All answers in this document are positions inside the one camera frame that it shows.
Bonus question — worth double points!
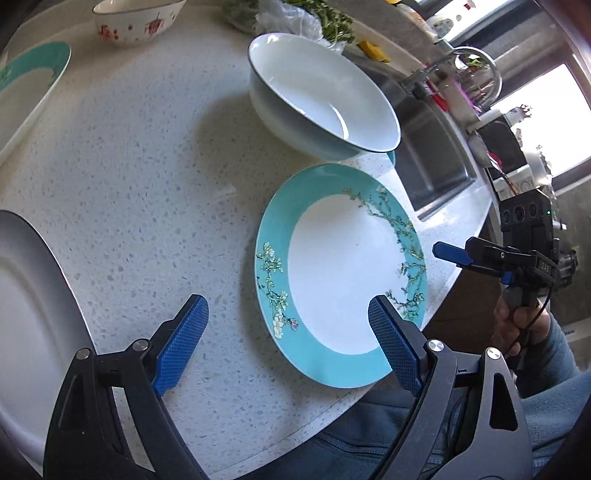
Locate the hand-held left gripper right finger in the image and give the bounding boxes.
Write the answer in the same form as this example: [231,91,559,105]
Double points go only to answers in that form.
[368,295,534,480]

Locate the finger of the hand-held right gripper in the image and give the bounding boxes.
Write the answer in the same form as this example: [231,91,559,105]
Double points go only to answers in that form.
[496,265,525,287]
[433,241,522,278]

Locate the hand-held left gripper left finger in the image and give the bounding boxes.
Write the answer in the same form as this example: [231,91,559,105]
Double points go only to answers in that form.
[44,294,210,480]

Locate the teal floral plate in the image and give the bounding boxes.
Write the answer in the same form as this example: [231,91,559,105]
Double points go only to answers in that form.
[0,41,72,160]
[254,163,428,389]

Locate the large white bowl dark rim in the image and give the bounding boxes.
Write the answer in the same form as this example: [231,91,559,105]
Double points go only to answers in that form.
[248,33,402,160]

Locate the red floral bowl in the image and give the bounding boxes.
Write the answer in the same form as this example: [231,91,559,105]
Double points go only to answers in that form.
[92,0,188,48]

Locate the person's right forearm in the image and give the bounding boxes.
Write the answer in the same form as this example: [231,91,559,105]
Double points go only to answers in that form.
[508,318,591,400]

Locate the person's right hand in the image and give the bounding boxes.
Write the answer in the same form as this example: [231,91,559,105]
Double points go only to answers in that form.
[492,295,551,360]

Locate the black box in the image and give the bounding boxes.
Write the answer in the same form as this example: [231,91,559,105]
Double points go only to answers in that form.
[478,115,527,169]

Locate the person's blue-grey clothing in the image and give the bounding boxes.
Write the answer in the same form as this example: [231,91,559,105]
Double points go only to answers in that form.
[272,369,591,480]

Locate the steel sink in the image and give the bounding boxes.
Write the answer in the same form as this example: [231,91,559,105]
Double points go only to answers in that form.
[360,60,478,222]

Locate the chrome faucet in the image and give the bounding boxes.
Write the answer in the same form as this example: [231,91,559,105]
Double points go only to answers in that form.
[399,46,502,112]

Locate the yellow object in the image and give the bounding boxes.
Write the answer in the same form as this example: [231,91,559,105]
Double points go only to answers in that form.
[358,41,391,63]

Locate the leafy greens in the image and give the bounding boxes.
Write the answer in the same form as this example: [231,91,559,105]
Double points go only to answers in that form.
[318,0,357,51]

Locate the clear plastic bag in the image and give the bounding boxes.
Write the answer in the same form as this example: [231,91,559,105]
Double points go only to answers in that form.
[224,0,324,46]

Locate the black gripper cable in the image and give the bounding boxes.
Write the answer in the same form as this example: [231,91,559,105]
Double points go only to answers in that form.
[508,287,556,371]

